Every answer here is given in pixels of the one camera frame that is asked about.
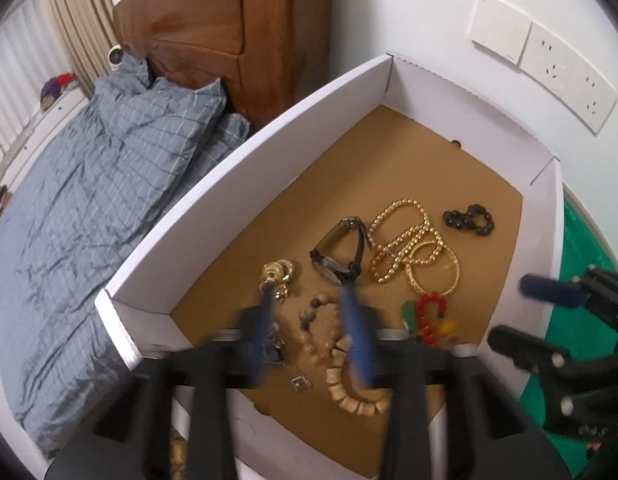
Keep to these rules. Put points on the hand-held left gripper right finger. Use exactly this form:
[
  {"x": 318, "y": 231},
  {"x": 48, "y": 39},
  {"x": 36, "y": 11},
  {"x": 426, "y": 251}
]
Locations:
[{"x": 356, "y": 335}]

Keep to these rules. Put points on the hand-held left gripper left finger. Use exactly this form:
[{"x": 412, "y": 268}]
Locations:
[{"x": 266, "y": 320}]

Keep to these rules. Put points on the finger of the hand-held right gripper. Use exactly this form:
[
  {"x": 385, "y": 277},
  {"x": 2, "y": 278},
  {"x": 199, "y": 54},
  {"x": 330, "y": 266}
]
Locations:
[
  {"x": 549, "y": 287},
  {"x": 519, "y": 345}
]

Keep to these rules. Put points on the white cardboard box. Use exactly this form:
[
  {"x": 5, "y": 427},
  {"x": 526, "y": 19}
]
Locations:
[{"x": 214, "y": 200}]

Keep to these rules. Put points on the green cloth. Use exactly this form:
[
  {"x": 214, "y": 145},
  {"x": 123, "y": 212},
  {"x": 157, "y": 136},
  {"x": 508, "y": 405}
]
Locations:
[{"x": 584, "y": 240}]

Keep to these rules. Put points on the small silver square earring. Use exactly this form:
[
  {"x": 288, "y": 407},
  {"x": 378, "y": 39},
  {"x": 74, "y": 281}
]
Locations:
[{"x": 299, "y": 384}]

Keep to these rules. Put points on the gold bangle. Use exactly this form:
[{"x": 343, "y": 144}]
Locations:
[{"x": 419, "y": 285}]

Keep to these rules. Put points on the grey checked pillow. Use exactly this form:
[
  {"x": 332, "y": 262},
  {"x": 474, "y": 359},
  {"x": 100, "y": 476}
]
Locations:
[
  {"x": 154, "y": 110},
  {"x": 229, "y": 132}
]

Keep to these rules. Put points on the grey checked blanket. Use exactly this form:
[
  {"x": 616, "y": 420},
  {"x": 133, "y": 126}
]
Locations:
[{"x": 64, "y": 260}]

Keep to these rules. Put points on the small white cup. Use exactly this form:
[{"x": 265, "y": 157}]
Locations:
[{"x": 116, "y": 56}]

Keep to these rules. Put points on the red and purple plush toy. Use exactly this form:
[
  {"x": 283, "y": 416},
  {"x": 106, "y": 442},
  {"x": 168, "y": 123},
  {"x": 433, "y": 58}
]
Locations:
[{"x": 54, "y": 90}]

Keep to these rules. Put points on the wooden headboard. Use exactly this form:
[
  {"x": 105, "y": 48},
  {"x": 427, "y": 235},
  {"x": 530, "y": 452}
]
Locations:
[{"x": 214, "y": 10}]

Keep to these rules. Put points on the beige curtain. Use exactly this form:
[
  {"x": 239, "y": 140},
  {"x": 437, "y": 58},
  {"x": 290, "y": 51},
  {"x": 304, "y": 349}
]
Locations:
[{"x": 79, "y": 20}]

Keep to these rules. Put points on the white wall outlet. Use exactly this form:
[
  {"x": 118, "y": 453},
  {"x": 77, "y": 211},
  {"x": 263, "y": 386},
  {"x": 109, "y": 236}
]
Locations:
[
  {"x": 591, "y": 95},
  {"x": 549, "y": 60}
]

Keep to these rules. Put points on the white wall switch plate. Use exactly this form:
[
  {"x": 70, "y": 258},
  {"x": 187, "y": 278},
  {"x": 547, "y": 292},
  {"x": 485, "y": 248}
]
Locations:
[{"x": 499, "y": 27}]

